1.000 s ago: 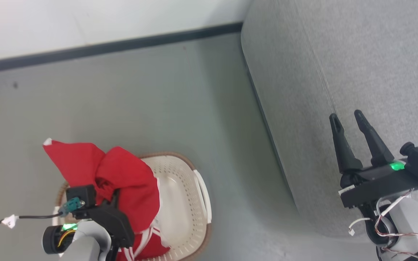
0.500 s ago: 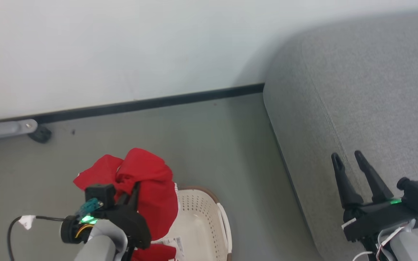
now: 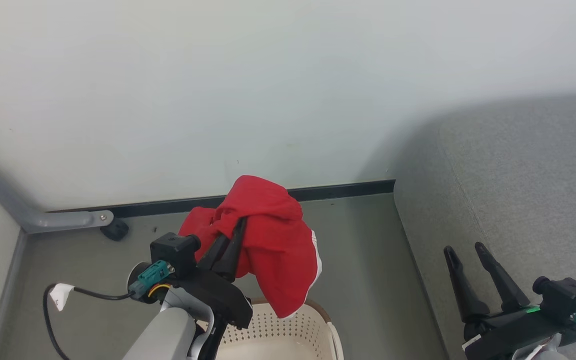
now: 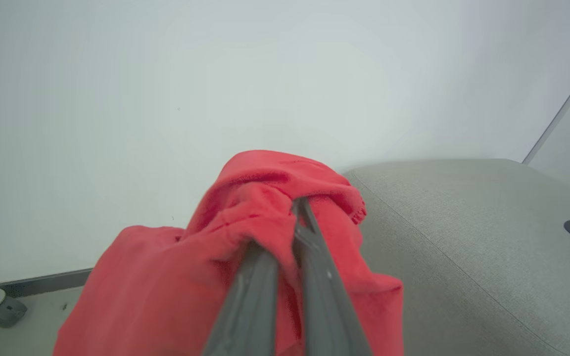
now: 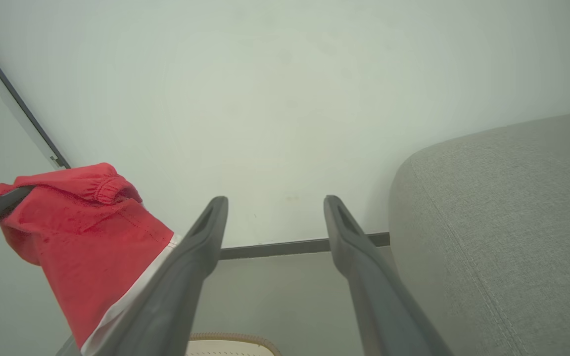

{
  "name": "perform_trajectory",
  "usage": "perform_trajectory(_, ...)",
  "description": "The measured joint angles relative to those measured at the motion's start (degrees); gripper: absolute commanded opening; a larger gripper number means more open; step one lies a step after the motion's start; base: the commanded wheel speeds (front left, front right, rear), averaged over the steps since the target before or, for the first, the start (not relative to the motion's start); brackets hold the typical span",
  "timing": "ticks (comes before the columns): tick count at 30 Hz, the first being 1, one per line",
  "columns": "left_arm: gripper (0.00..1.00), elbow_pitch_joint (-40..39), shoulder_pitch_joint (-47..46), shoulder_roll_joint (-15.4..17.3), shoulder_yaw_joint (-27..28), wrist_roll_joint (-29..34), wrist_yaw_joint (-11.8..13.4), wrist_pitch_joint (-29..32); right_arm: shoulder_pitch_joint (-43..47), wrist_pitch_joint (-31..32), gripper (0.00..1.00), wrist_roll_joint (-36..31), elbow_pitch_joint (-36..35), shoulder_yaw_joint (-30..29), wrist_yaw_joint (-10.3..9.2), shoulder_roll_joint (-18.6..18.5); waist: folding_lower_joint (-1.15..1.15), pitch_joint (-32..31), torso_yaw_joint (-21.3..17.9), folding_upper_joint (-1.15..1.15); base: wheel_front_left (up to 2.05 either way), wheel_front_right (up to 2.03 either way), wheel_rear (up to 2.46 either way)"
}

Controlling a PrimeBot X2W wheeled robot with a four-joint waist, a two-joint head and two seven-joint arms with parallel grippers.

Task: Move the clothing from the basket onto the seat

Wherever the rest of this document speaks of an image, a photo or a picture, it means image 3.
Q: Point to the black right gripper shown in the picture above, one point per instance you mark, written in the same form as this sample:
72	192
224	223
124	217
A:
513	332

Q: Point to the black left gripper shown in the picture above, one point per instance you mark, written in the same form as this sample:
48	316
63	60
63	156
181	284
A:
223	297

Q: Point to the red jersey with white trim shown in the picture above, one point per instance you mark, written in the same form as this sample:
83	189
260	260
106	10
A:
273	250

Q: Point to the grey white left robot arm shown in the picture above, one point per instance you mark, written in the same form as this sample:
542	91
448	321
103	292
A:
163	332

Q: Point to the cream perforated laundry basket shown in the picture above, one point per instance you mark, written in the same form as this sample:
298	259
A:
278	332

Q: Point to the grey fabric sofa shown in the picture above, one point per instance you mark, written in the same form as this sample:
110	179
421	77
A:
518	190

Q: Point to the black caster wheel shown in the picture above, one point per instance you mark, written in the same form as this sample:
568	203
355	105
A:
115	231

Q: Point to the black skirting board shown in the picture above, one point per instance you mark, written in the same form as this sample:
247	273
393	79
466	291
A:
343	189

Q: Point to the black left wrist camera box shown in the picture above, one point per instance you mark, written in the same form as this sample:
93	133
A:
173	250

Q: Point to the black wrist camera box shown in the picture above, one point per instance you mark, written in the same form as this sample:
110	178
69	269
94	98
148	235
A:
565	297
173	250

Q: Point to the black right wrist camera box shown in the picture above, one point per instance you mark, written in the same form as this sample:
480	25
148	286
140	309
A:
565	297

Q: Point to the grey metal frame leg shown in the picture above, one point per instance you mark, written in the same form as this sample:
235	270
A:
33	220

